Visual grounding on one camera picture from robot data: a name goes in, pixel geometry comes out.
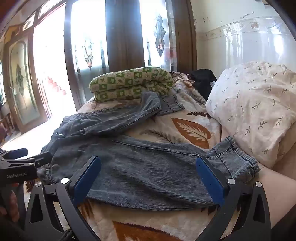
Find person's left hand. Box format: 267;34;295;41
0;196;21;223

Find stained glass window panel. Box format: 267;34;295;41
69;0;110;110
139;0;178;71

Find brown curtain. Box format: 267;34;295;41
105;0;146;68

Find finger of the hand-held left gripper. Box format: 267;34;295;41
26;151;53;169
0;148;28;161

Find grey denim pants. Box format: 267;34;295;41
37;90;260;211

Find white fluffy blanket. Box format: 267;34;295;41
205;61;296;169

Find beige bed sheet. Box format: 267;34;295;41
220;125;296;230

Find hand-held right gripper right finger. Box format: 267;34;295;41
195;156;271;241

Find wooden stained glass door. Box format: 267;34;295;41
3;35;52;135

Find leaf print blanket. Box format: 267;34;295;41
23;71;245;241

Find green checked folded blanket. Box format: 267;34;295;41
89;66;174;103

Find black cloth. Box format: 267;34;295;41
189;68;218;102

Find red outdoor stairs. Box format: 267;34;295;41
46;75;68;96

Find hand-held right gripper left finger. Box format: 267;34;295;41
24;156;102;241

